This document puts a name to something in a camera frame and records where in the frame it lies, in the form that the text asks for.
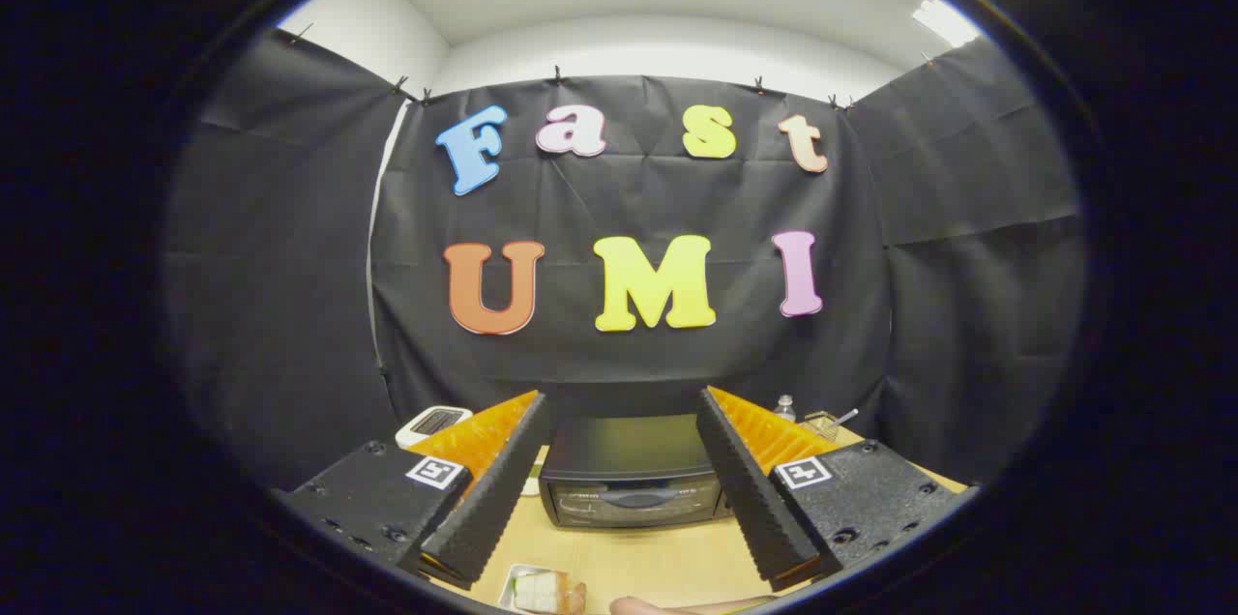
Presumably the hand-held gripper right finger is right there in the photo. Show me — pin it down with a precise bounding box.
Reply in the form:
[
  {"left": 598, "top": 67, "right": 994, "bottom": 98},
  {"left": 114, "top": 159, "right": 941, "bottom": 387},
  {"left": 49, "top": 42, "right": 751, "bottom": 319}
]
[{"left": 694, "top": 386, "right": 971, "bottom": 594}]

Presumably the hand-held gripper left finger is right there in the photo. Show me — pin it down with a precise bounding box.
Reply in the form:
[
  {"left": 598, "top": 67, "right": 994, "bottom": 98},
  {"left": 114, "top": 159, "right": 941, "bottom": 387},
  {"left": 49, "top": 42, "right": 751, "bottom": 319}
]
[{"left": 276, "top": 390, "right": 550, "bottom": 592}]

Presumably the lettuce sandwich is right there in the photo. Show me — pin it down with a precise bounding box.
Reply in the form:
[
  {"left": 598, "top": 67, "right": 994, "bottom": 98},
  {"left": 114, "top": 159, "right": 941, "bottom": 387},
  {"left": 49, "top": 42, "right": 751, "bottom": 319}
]
[{"left": 513, "top": 572, "right": 574, "bottom": 614}]

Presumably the black toaster oven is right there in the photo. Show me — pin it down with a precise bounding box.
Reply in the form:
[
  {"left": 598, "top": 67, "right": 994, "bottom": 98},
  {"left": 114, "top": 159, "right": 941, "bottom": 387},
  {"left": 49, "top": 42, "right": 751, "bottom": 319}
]
[{"left": 539, "top": 414, "right": 731, "bottom": 529}]

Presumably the white bread toaster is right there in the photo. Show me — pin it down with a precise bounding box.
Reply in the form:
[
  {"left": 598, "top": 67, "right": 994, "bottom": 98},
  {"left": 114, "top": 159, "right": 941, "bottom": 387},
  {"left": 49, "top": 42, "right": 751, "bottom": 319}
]
[{"left": 395, "top": 405, "right": 475, "bottom": 450}]

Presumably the white rectangular tray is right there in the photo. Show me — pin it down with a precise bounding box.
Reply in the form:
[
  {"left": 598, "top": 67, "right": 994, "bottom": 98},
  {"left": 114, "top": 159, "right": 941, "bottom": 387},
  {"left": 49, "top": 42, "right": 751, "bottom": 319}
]
[{"left": 496, "top": 564, "right": 572, "bottom": 614}]

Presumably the ceiling light panel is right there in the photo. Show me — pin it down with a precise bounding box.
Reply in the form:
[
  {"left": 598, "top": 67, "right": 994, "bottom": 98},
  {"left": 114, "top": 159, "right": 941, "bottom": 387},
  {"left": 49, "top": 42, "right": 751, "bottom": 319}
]
[{"left": 912, "top": 0, "right": 980, "bottom": 48}]

